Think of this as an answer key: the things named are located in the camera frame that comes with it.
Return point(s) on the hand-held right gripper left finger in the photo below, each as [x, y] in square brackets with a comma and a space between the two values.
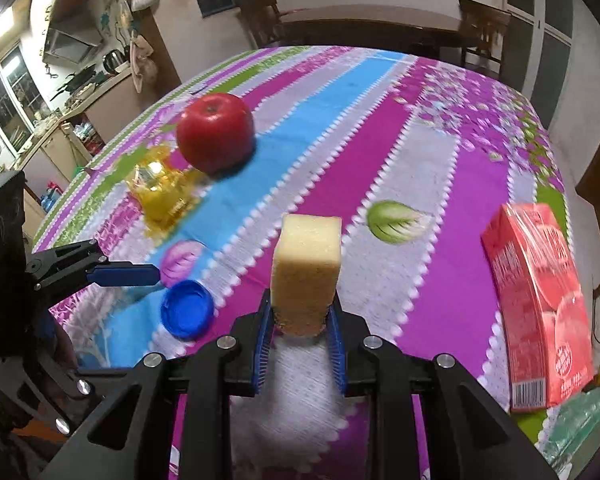
[261, 345]

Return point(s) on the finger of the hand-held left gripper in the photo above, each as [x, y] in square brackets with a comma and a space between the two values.
[130, 275]
[65, 400]

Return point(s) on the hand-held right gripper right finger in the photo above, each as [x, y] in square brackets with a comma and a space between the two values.
[337, 350]

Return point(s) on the blue bottle cap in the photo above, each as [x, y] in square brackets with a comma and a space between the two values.
[186, 310]

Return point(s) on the yellow sponge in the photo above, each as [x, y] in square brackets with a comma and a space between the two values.
[307, 270]

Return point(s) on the bin with green bag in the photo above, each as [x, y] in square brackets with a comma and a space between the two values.
[580, 430]

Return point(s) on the person's left hand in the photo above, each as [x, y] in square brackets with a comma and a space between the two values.
[61, 355]

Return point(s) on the yellow plastic wrapper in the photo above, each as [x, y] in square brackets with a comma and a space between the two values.
[165, 190]

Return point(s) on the kitchen counter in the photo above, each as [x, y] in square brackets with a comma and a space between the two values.
[80, 125]

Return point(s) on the red apple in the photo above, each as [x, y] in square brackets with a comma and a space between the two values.
[215, 132]

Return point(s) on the black wok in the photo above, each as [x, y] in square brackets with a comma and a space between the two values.
[77, 82]

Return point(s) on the purple floral tablecloth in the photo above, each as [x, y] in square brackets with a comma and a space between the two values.
[430, 185]

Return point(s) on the red juice carton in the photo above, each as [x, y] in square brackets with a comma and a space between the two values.
[540, 310]

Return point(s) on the steel range hood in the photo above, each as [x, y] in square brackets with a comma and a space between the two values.
[70, 42]

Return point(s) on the electric kettle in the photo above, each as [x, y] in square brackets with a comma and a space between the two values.
[111, 61]

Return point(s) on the hanging pink cloth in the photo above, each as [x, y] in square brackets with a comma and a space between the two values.
[142, 60]

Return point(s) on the kitchen ceiling light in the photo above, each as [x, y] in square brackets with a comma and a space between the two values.
[15, 15]

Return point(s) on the dark wooden chair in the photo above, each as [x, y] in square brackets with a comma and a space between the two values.
[262, 20]
[482, 35]

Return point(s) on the round dark wooden table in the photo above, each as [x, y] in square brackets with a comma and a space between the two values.
[370, 22]

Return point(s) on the glass double door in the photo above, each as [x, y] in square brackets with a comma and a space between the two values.
[545, 25]

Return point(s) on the kitchen wall cabinet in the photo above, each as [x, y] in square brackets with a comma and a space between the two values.
[70, 0]

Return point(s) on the kitchen door frame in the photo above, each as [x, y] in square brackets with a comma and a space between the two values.
[155, 10]

